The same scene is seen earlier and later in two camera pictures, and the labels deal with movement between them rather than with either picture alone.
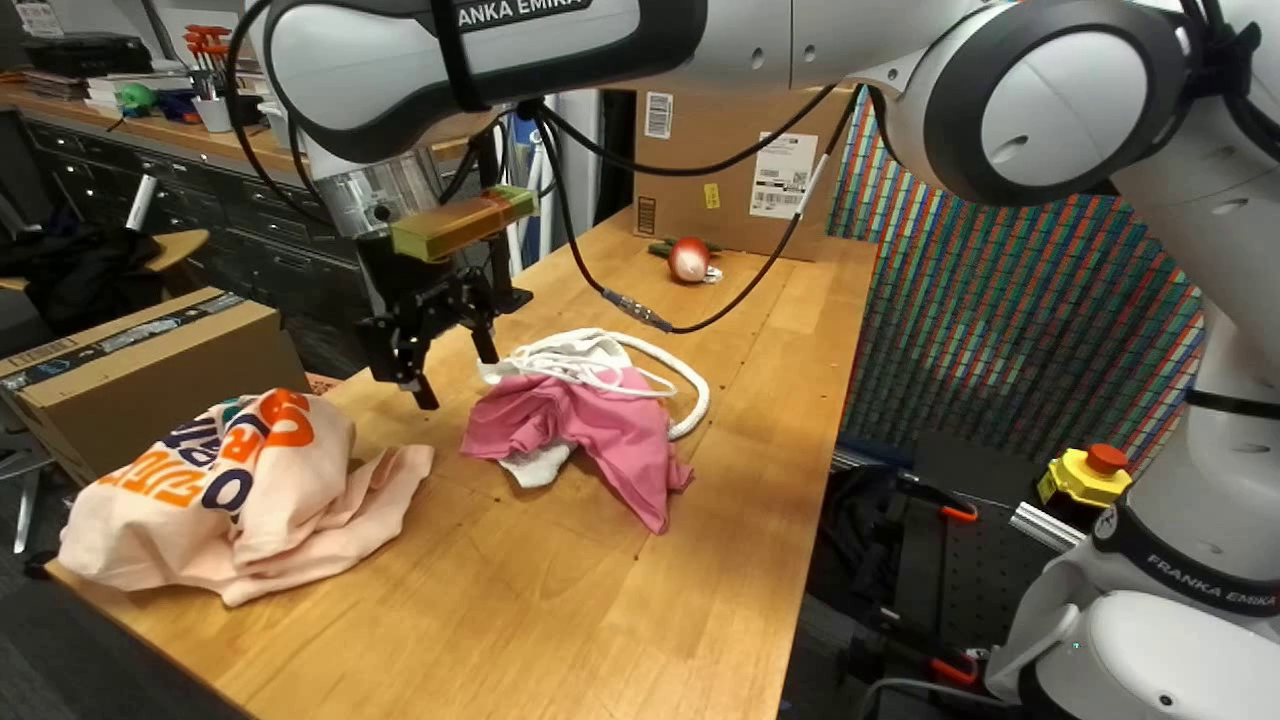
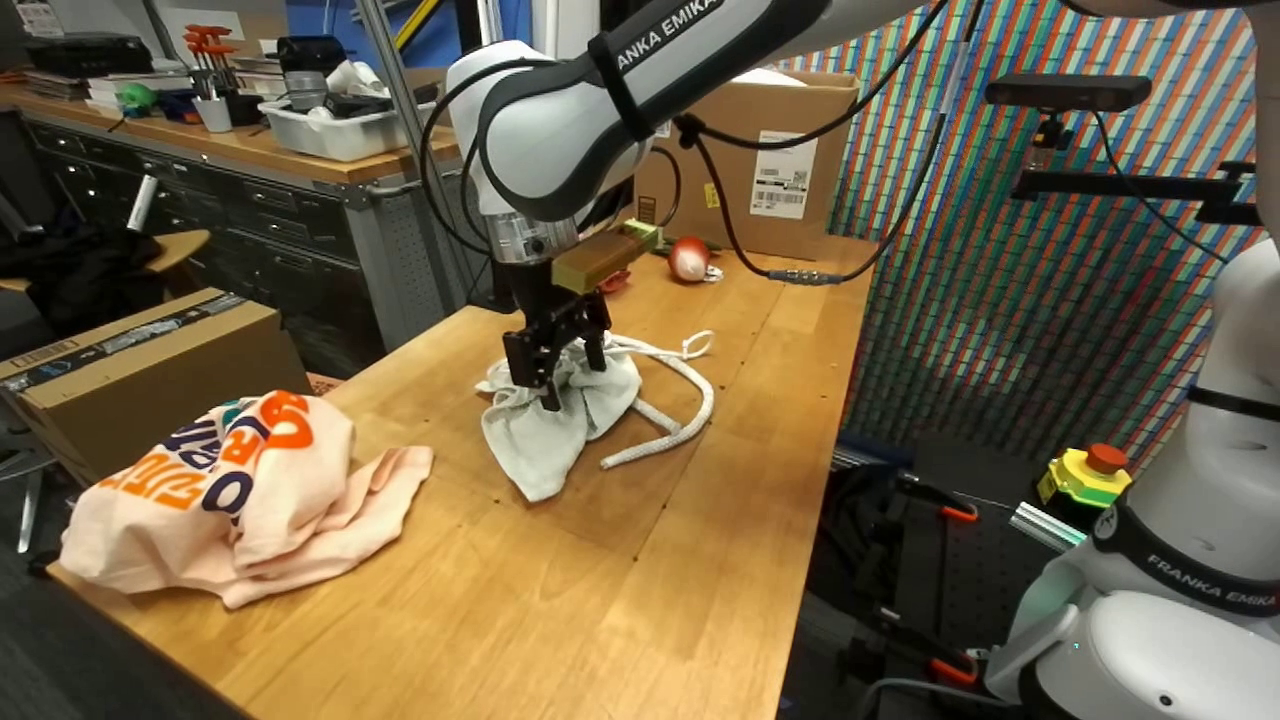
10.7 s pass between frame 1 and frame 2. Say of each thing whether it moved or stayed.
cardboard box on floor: stayed
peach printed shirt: stayed
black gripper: moved
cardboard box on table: stayed
